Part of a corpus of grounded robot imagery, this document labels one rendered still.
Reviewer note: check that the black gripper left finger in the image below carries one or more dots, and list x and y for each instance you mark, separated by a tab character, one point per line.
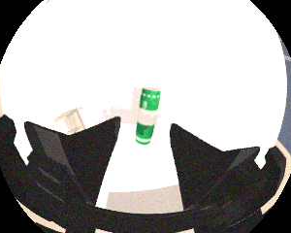
84	154

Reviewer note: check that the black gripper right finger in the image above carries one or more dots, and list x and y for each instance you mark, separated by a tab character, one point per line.
200	166

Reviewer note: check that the green and white battery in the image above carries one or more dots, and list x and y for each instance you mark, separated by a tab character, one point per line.
147	114

